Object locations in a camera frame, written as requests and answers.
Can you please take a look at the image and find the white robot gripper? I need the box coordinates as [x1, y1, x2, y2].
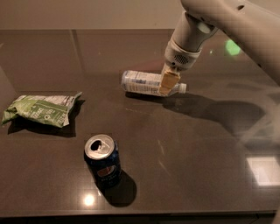
[159, 11, 218, 95]

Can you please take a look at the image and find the blue plastic water bottle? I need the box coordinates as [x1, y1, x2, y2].
[121, 70, 187, 97]

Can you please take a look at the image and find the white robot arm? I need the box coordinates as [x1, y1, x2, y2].
[159, 0, 280, 95]

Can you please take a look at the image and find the blue pepsi can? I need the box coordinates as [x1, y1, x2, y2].
[84, 134, 122, 189]

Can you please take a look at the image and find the green chip bag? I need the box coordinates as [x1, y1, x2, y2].
[2, 92, 82, 128]

